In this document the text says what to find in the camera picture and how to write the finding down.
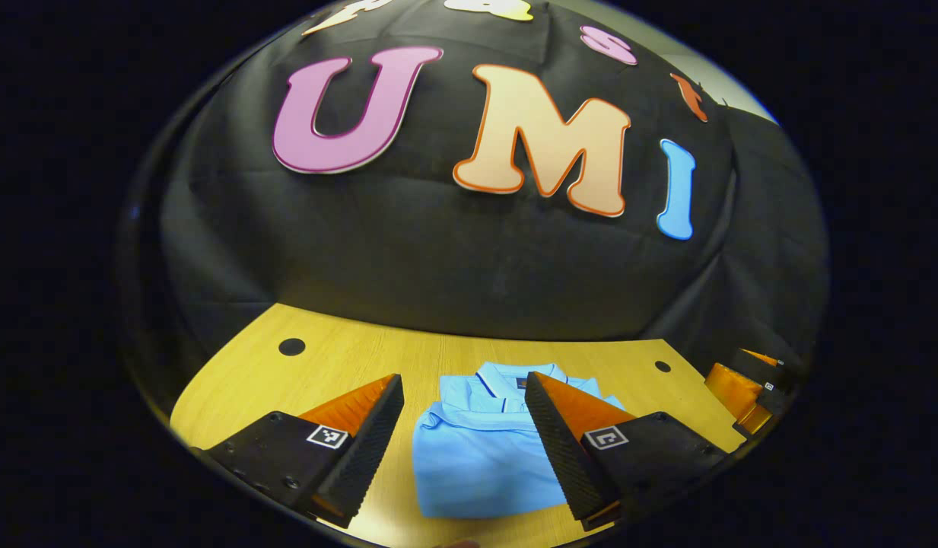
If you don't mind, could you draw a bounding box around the black backdrop cloth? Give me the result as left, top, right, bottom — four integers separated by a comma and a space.
119, 0, 831, 397

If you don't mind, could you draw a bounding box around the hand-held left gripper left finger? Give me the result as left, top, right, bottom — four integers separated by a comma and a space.
199, 373, 405, 530

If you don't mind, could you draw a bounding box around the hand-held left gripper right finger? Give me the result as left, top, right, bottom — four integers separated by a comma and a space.
523, 371, 736, 532

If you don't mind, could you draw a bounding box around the light blue T-shirt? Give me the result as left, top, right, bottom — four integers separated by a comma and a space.
412, 362, 629, 521

